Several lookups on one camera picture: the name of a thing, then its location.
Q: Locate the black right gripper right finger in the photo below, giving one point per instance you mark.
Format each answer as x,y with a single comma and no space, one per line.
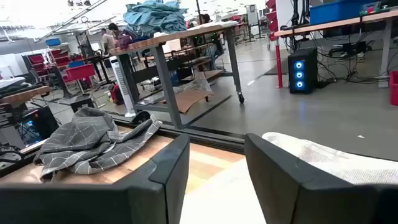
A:
311,205

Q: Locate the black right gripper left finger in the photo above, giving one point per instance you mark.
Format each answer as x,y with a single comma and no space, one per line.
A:
93,205

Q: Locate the white towel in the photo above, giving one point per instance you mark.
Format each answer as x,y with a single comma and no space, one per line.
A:
342,168

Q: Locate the grey checked towel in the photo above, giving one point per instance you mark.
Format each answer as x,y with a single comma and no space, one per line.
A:
87,140

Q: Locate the white tower fan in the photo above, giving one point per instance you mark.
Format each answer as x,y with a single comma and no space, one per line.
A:
122,90

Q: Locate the rack with red bins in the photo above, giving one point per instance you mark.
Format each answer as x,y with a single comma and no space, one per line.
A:
77,72

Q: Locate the black computer tower blue fans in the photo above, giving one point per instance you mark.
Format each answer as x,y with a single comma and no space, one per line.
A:
301,71

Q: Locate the flat brown cardboard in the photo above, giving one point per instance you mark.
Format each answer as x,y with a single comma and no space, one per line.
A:
189,99

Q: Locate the red plastic bin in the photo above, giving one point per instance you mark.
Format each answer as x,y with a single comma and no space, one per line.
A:
394,88

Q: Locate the wheeled grey metal workbench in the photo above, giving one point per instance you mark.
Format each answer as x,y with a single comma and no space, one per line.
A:
164,77

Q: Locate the clear plastic sheet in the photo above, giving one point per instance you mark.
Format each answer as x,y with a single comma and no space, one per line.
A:
196,84

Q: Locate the person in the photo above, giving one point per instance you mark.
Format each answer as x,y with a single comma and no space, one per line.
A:
211,46
114,29
107,42

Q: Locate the purple bag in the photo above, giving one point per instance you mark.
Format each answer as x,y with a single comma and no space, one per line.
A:
125,40

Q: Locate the wooden top work table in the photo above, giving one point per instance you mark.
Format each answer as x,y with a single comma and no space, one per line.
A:
329,25

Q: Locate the stack of red bins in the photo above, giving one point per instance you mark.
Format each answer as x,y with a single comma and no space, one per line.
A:
272,21

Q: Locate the blue plastic bin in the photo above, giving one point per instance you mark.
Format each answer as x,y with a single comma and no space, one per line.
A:
339,12

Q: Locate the pile of blue towels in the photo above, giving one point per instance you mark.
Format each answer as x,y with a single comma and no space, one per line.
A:
155,17

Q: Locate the black aluminium table frame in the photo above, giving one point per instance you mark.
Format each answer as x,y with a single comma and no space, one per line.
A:
211,140

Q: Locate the red post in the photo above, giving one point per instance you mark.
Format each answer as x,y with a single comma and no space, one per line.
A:
279,67

